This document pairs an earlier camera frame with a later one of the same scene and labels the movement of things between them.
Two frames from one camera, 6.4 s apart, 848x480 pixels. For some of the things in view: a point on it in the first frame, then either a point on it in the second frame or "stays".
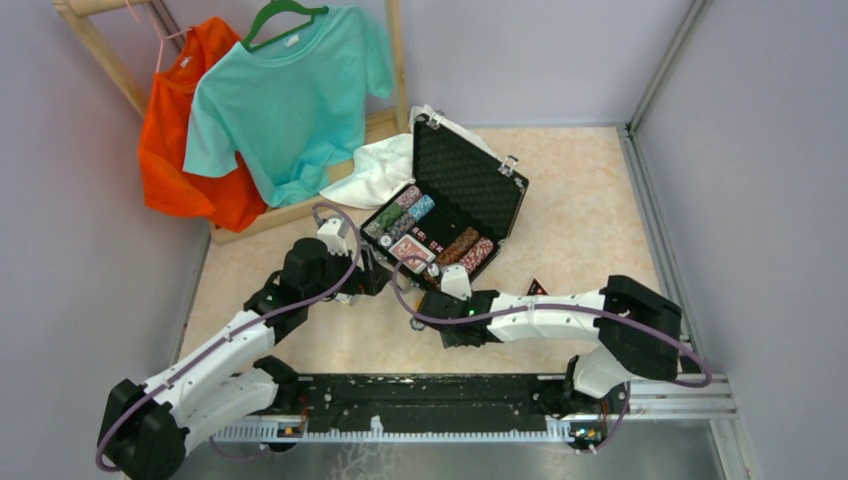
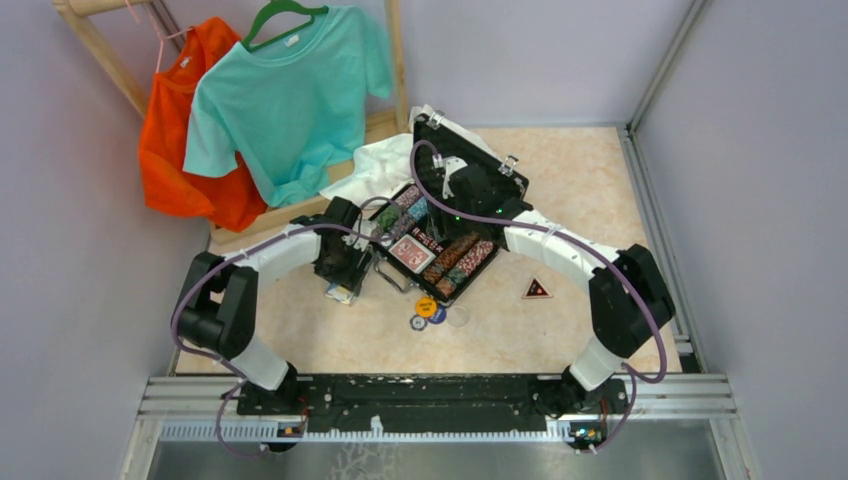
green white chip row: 392,212 stays
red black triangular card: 536,289 stays
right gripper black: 450,339 to 451,199
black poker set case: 462,202 stays
